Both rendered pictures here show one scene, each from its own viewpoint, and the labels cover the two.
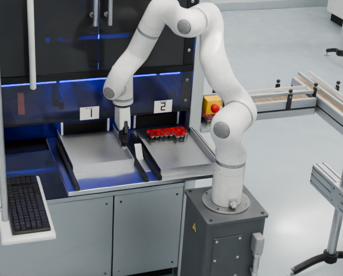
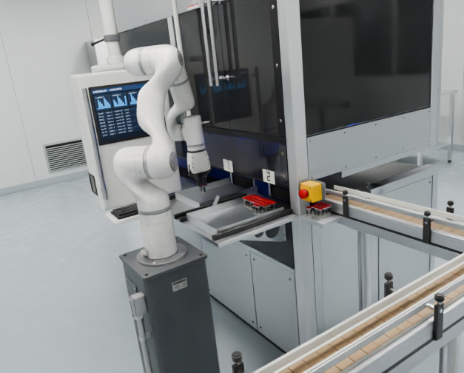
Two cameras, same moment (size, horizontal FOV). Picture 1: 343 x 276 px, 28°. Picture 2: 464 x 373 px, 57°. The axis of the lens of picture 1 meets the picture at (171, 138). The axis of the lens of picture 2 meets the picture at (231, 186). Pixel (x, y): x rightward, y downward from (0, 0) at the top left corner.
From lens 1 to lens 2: 3.02 m
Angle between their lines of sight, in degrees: 74
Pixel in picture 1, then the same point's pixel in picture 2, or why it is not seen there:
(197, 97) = (292, 176)
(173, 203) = (288, 287)
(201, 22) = (130, 58)
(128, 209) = (259, 270)
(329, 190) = not seen: outside the picture
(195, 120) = (294, 202)
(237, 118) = (120, 154)
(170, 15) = not seen: hidden behind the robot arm
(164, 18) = not seen: hidden behind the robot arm
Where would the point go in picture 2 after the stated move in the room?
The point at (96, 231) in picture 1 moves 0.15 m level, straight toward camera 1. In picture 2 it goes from (243, 277) to (217, 284)
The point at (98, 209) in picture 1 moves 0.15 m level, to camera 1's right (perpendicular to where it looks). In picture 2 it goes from (242, 257) to (249, 269)
